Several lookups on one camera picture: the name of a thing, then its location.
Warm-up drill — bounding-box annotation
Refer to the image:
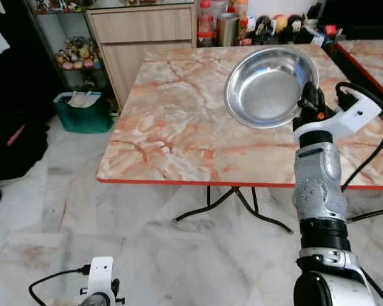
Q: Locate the black fabric bag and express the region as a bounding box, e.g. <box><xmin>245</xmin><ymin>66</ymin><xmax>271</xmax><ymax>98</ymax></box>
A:
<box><xmin>0</xmin><ymin>107</ymin><xmax>49</xmax><ymax>180</ymax></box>

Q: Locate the marble pattern folding table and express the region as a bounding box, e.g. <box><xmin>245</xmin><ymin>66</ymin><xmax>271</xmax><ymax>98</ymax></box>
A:
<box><xmin>334</xmin><ymin>39</ymin><xmax>383</xmax><ymax>106</ymax></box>
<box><xmin>95</xmin><ymin>43</ymin><xmax>383</xmax><ymax>235</ymax></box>

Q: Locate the tall metal cup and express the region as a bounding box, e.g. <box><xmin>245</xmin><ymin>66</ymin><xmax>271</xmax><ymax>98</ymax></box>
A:
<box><xmin>216</xmin><ymin>12</ymin><xmax>241</xmax><ymax>47</ymax></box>

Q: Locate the red capped plastic bottle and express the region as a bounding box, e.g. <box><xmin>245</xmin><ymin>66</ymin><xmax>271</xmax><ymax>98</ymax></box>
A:
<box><xmin>196</xmin><ymin>0</ymin><xmax>217</xmax><ymax>48</ymax></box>

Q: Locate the glass display shelf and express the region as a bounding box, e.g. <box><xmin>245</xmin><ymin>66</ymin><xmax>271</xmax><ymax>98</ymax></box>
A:
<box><xmin>24</xmin><ymin>0</ymin><xmax>116</xmax><ymax>110</ymax></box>

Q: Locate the black furniture block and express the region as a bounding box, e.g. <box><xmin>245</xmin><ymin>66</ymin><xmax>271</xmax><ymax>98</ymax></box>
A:
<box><xmin>318</xmin><ymin>0</ymin><xmax>383</xmax><ymax>40</ymax></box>

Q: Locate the row of plush toys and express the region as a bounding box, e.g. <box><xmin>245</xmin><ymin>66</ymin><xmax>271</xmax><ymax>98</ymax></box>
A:
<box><xmin>239</xmin><ymin>11</ymin><xmax>340</xmax><ymax>47</ymax></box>

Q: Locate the colourful figurine cluster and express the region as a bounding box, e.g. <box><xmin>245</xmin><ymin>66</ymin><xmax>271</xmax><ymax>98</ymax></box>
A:
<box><xmin>56</xmin><ymin>36</ymin><xmax>102</xmax><ymax>70</ymax></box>

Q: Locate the green shopping bag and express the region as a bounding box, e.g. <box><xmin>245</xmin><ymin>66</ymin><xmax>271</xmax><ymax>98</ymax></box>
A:
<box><xmin>52</xmin><ymin>91</ymin><xmax>114</xmax><ymax>134</ymax></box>

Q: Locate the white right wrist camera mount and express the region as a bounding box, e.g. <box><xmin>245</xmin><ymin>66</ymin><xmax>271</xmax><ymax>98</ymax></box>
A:
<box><xmin>293</xmin><ymin>94</ymin><xmax>383</xmax><ymax>145</ymax></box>

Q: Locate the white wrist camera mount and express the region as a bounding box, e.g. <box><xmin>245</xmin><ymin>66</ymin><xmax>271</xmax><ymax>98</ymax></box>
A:
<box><xmin>87</xmin><ymin>256</ymin><xmax>116</xmax><ymax>302</ymax></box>
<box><xmin>293</xmin><ymin>94</ymin><xmax>383</xmax><ymax>145</ymax></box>

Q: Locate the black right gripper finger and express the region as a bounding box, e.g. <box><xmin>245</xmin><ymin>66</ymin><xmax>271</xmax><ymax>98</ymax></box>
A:
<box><xmin>297</xmin><ymin>82</ymin><xmax>326</xmax><ymax>108</ymax></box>

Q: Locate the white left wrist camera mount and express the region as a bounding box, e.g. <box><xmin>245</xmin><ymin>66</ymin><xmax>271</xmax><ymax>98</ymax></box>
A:
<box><xmin>87</xmin><ymin>256</ymin><xmax>116</xmax><ymax>302</ymax></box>

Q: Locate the round steel bowl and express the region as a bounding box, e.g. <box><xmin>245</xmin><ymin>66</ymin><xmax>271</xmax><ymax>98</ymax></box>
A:
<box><xmin>224</xmin><ymin>45</ymin><xmax>320</xmax><ymax>130</ymax></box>

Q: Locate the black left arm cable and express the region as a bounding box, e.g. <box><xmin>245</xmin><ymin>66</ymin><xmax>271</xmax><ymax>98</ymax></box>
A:
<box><xmin>28</xmin><ymin>264</ymin><xmax>94</xmax><ymax>306</ymax></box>

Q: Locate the light wooden cabinet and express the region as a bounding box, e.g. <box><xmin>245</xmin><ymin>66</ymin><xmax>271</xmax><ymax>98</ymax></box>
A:
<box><xmin>86</xmin><ymin>3</ymin><xmax>199</xmax><ymax>106</ymax></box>

